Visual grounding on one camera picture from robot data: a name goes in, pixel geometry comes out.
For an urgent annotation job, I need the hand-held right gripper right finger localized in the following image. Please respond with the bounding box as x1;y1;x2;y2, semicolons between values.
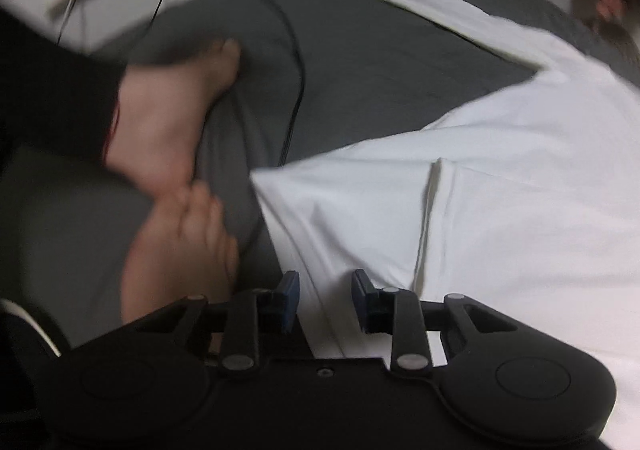
350;269;519;378

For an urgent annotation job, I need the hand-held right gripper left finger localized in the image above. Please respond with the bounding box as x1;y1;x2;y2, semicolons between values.
135;270;301;373

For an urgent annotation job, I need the white garment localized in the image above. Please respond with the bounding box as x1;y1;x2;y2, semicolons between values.
250;0;640;450

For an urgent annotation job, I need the person's bare foot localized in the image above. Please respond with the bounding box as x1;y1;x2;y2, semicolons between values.
120;180;241;327
104;37;244;196

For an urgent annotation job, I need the grey bed sheet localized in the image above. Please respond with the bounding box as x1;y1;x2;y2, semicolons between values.
0;0;640;351

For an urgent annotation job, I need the person's black trouser leg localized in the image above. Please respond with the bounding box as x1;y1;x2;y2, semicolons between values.
0;10;128;168

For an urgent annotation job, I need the pink hanging garment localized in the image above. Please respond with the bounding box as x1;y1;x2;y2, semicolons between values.
594;0;630;22

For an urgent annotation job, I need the black cable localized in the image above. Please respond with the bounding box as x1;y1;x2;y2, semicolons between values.
150;0;307;167

